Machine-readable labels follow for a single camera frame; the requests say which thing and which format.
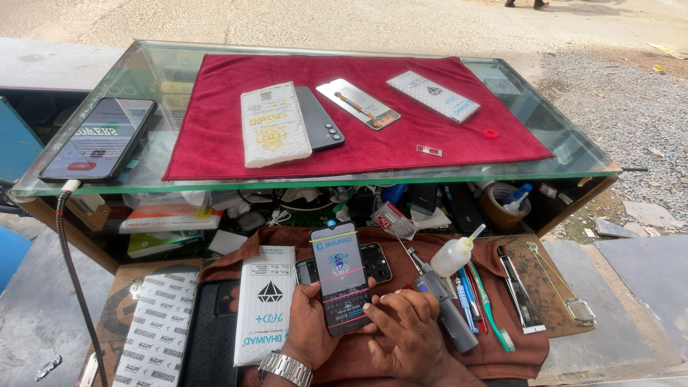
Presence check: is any red cloth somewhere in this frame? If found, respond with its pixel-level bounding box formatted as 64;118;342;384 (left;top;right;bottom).
162;53;556;182

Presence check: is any black smartphone with lit screen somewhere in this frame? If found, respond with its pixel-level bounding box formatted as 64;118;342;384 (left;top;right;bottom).
38;97;159;184

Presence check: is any small red and white packet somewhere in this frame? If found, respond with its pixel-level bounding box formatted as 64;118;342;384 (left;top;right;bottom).
370;201;419;242

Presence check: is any silver metal wristwatch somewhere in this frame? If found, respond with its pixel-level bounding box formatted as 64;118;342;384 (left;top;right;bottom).
258;350;314;387

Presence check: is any teal toothbrush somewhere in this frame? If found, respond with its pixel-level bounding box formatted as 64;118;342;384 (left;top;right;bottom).
467;261;516;354

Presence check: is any white packet with black lettering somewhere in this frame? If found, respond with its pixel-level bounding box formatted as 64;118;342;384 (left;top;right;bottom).
111;271;200;387

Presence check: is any white packet with diamond print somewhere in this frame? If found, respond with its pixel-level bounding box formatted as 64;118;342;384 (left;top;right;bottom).
385;70;482;124
234;245;297;368

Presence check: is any glass and wood counter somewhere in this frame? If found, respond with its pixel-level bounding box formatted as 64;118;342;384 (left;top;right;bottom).
9;39;624;276

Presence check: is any white squeeze bottle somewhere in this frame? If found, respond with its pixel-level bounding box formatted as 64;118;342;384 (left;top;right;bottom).
430;224;487;278

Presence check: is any blue hand tool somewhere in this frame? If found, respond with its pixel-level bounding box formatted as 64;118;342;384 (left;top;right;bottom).
455;267;479;334

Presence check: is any black and white strip packet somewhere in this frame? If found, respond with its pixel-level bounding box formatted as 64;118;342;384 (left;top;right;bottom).
496;245;547;335

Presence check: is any metal wire with square plate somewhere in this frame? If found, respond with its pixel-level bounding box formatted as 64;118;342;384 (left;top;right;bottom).
526;240;597;328

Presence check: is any dark grey smartphone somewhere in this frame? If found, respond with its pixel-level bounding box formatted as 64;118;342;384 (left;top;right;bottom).
294;85;346;153

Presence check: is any black phone frame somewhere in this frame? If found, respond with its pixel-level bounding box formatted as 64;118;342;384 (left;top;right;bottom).
295;242;393;286

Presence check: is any cluttered counter shelf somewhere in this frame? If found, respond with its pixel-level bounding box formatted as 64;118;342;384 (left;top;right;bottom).
67;180;538;260

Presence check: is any yellow litter scrap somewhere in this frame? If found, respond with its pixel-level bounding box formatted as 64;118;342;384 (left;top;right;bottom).
646;42;688;60

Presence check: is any red hand tool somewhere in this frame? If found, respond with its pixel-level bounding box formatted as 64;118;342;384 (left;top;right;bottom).
464;266;489;335

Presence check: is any black phone case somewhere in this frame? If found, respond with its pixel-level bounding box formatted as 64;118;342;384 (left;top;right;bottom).
180;279;242;387

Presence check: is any wooden work board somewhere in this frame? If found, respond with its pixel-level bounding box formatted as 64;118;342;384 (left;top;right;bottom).
81;233;597;387

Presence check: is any brown tape roll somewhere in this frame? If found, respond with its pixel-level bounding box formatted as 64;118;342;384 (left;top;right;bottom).
479;182;532;230

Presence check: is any blue plastic chair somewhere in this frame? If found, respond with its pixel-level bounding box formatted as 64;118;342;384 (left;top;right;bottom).
0;96;45;295

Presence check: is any person's left hand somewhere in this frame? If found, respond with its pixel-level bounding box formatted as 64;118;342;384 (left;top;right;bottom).
279;276;380;372

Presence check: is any phone screen panel with film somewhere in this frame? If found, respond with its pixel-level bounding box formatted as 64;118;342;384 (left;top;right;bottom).
315;78;402;131

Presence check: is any brown cloth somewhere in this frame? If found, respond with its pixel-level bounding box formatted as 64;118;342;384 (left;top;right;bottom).
199;225;550;386

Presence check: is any phone display with printed film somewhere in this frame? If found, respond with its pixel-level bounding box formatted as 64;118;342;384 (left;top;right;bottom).
309;220;373;337

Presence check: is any braided charging cable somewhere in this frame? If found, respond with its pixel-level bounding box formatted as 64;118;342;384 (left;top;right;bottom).
55;180;109;387

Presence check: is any grey electric screwdriver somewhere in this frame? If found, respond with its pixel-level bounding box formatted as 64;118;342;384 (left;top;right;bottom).
395;235;479;354

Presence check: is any small metal part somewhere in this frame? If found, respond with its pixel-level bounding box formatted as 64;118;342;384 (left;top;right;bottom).
34;354;63;383

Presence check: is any person's right hand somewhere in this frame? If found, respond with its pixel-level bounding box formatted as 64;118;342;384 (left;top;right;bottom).
363;289;459;380

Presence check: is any white packet with gold print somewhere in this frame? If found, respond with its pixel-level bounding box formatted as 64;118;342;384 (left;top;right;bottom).
240;81;314;169

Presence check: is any small blue capped bottle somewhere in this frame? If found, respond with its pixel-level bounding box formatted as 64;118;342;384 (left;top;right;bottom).
502;183;534;214

